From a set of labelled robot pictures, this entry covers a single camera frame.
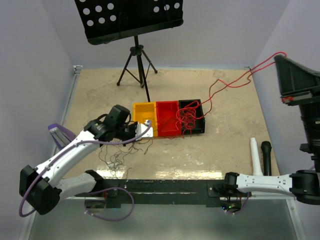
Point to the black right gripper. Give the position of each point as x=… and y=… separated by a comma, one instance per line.
x=293, y=78

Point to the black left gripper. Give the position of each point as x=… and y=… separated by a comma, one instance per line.
x=133, y=126

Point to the yellow plastic bin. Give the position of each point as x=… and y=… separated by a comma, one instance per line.
x=146, y=111

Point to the red plastic bin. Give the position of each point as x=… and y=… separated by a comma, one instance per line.
x=167, y=121

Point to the black plastic bin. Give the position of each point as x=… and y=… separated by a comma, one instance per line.
x=196, y=120

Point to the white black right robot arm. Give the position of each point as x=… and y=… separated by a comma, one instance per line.
x=304, y=185

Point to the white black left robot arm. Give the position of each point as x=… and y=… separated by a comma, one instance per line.
x=44, y=186

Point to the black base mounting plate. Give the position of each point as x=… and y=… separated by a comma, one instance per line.
x=205, y=192

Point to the purple metronome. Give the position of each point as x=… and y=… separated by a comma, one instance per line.
x=61, y=135

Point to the black microphone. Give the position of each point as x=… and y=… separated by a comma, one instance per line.
x=266, y=149

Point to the white microphone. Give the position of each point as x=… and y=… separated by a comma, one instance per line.
x=256, y=164

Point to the black music stand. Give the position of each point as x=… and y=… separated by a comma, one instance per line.
x=106, y=21

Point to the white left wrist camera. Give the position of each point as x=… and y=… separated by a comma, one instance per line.
x=145, y=130

